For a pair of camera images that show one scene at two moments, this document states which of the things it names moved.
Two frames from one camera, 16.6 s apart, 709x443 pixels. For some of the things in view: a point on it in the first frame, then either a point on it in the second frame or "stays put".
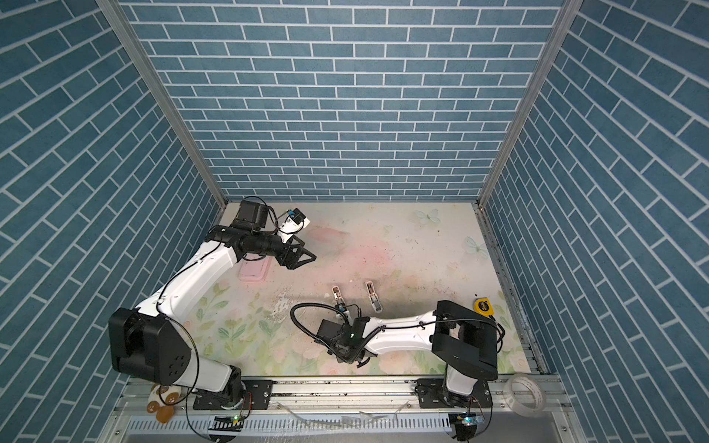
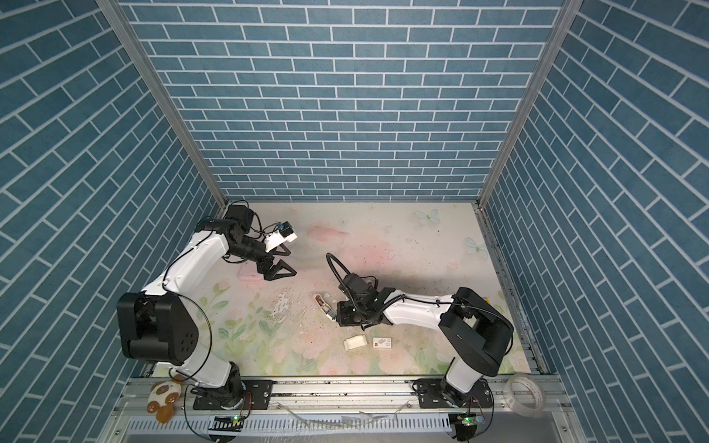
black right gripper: [340, 355] -> [342, 318]
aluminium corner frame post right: [567, 17] stays put
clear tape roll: [513, 403] stays put
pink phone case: [255, 270] stays put
